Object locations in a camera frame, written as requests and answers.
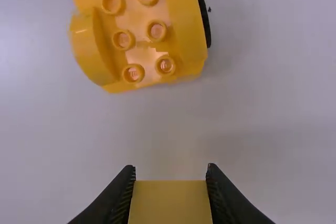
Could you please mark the yellow toy car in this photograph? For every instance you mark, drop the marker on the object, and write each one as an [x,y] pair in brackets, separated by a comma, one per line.
[136,37]

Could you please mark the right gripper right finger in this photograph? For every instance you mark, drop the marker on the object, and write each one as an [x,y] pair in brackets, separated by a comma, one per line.
[231,203]

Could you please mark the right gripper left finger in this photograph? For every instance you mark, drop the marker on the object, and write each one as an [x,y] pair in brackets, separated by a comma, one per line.
[110,200]

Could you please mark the yellow toy brick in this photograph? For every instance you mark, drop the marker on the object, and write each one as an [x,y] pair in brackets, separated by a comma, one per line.
[169,203]

